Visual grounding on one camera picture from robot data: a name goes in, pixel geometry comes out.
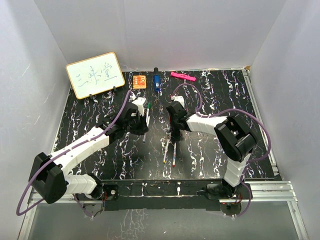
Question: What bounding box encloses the blue marker pen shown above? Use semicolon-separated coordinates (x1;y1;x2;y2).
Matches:
143;133;147;143

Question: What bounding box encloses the green marker pen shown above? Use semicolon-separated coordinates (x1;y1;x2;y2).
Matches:
146;102;151;123

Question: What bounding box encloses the yellow marker pen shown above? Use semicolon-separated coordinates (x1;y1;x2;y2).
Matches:
163;139;170;164

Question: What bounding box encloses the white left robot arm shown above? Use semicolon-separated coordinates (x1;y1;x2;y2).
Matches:
29;101;148;204

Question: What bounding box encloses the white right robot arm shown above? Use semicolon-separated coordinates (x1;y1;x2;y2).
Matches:
166;101;258;199

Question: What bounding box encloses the red marker pen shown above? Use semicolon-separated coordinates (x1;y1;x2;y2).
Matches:
172;142;177;168

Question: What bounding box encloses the small orange notebook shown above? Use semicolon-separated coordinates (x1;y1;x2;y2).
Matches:
132;75;147;90

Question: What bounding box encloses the pink plastic clip bar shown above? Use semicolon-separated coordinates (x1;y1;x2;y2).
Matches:
170;71;196;82

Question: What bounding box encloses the blue stapler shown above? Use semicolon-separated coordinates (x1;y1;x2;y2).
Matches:
153;67;161;92

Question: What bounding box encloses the small yellow-framed whiteboard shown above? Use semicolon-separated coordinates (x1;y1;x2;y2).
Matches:
65;52;126;100

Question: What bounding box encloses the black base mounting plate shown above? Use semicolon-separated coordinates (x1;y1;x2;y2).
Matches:
102;179;249;211

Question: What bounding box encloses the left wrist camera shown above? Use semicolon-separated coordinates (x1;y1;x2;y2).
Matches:
132;97;147;117

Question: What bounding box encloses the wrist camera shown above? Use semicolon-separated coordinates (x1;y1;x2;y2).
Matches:
132;97;147;117
170;95;185;108

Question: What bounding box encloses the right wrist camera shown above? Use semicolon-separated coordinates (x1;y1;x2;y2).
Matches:
170;95;185;108

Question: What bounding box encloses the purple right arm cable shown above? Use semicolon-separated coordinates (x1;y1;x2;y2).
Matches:
171;83;272;218

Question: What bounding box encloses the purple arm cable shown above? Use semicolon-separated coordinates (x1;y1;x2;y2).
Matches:
171;83;272;218
15;89;132;221

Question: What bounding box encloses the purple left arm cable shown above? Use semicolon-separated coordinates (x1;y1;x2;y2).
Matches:
15;89;132;221

